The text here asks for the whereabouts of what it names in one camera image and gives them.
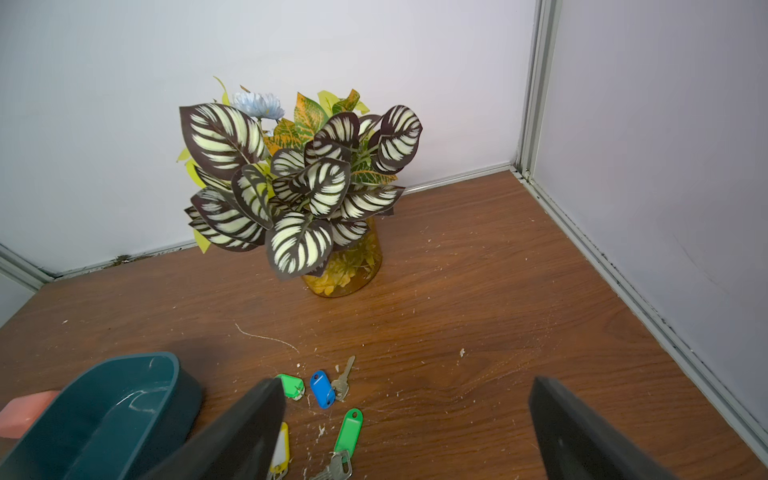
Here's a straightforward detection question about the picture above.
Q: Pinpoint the teal plastic storage box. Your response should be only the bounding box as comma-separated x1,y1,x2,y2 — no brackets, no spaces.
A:
1,352,203,479

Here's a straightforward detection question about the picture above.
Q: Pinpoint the pink plastic scoop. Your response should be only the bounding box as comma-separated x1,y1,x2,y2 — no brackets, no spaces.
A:
0,390,60,439

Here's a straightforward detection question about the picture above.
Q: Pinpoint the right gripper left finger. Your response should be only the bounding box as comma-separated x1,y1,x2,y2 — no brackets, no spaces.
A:
142,378,286,479

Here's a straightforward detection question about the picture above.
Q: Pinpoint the green tag key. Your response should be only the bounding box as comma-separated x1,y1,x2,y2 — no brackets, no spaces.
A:
311,408,364,480
276,374,306,401

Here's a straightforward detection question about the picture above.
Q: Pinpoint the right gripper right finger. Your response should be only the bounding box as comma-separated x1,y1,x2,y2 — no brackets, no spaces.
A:
529,376,675,480

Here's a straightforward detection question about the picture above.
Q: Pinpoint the artificial potted plant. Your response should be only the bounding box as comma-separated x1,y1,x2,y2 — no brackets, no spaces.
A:
179,88,423,298

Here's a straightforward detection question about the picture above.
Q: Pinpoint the yellow white tag key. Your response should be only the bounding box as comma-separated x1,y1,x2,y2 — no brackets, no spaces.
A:
268,422,291,480

